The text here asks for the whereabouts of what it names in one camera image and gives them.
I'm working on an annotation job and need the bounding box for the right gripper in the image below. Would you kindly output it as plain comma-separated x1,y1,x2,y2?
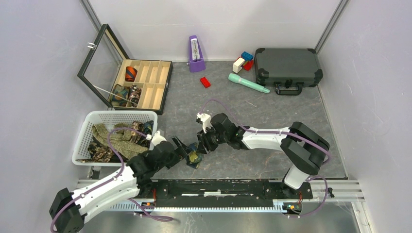
195,125,228,155

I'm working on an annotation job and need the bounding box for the navy yellow floral tie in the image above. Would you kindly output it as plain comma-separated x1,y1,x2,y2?
186,143,203,169

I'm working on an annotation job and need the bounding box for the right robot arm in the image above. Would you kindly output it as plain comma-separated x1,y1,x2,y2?
196,113,330,198

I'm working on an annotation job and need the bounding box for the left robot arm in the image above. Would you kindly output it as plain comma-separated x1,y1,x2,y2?
49,137,191,233

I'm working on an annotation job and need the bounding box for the blue striped tie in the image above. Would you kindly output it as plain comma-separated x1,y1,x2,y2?
142,120,154,135

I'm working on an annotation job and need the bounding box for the red toy brick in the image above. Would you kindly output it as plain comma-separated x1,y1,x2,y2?
200,77,211,88

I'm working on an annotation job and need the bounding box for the mint green flashlight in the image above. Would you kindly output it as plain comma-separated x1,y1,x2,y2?
228,73,270,94

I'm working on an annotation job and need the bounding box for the olive green tie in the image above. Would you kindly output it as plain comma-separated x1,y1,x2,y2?
91,123,149,160

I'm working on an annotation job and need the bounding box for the dark floral rolled tie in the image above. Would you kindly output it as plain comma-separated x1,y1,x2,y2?
128,85,142,107

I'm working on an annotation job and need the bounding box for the white toy block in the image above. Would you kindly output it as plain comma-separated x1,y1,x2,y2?
232,57,245,74

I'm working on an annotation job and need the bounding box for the red toy block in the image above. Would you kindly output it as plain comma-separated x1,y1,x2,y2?
242,60,254,71

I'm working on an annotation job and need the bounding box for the white plastic basket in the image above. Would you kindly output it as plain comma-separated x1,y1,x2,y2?
71,110,158,167

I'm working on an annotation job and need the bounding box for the purple metronome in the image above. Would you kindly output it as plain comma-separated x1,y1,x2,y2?
188,35,206,73

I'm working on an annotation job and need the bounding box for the teal patterned rolled tie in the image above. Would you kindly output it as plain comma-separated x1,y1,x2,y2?
111,84,130,107

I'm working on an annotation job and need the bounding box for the blue toy brick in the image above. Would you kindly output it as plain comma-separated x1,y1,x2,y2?
241,51,253,61

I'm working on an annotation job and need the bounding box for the wooden tie organizer box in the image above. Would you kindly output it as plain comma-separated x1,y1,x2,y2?
77,24,173,115

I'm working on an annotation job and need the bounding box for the orange navy rolled tie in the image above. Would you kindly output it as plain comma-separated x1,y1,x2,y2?
125,66,138,82

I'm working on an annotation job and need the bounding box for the dark grey carrying case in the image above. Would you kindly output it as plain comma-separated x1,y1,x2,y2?
254,48,324,96

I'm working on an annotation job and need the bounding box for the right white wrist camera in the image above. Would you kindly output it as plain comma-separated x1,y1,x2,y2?
196,113,213,133

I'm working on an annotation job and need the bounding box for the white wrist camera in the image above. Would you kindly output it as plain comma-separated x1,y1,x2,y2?
146,130,167,147
196,113,213,133

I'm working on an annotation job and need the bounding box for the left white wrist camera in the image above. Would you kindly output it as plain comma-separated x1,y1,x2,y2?
146,130,167,147

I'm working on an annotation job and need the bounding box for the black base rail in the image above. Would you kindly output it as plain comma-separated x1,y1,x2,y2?
136,179,313,208

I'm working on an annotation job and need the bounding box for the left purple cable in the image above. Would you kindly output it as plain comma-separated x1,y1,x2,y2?
50,127,174,233

